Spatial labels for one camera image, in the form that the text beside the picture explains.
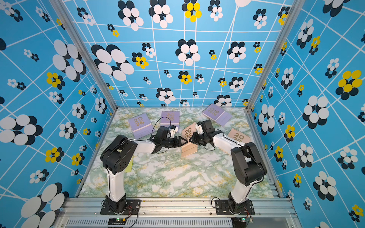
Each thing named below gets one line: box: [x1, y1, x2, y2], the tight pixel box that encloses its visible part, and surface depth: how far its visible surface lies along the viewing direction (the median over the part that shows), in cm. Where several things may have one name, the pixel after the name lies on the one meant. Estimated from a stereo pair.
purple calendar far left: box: [127, 112, 154, 140], surface depth 110 cm
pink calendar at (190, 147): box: [180, 122, 198, 158], surface depth 93 cm
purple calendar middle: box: [160, 110, 180, 129], surface depth 118 cm
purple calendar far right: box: [201, 103, 233, 127], surface depth 118 cm
